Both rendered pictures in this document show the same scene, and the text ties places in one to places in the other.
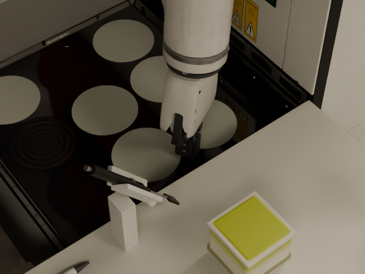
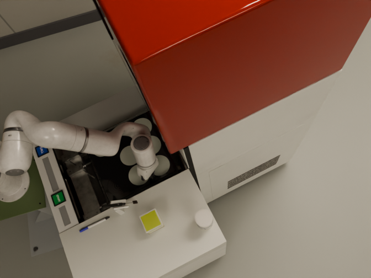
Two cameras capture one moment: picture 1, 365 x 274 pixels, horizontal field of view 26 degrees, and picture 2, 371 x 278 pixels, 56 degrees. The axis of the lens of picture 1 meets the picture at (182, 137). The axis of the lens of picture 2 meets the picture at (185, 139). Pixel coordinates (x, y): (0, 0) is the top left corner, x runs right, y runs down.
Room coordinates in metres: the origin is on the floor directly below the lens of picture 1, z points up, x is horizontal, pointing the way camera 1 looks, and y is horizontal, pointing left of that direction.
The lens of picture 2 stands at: (0.35, -0.40, 2.43)
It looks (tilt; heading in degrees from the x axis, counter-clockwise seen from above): 68 degrees down; 25
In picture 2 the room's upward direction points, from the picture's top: 16 degrees counter-clockwise
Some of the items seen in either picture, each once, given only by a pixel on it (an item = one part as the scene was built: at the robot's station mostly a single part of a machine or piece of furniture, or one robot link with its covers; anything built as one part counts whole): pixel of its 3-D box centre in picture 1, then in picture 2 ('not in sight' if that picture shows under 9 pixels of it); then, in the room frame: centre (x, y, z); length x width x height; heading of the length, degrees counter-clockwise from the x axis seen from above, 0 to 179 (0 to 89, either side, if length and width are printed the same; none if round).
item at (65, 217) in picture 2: not in sight; (57, 178); (0.63, 0.45, 0.89); 0.55 x 0.09 x 0.14; 37
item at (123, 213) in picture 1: (133, 201); (120, 206); (0.53, 0.06, 1.03); 0.06 x 0.04 x 0.13; 127
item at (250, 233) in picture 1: (249, 242); (152, 222); (0.50, -0.08, 1.00); 0.07 x 0.07 x 0.07; 38
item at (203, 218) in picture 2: not in sight; (204, 219); (0.54, -0.29, 1.01); 0.07 x 0.07 x 0.10
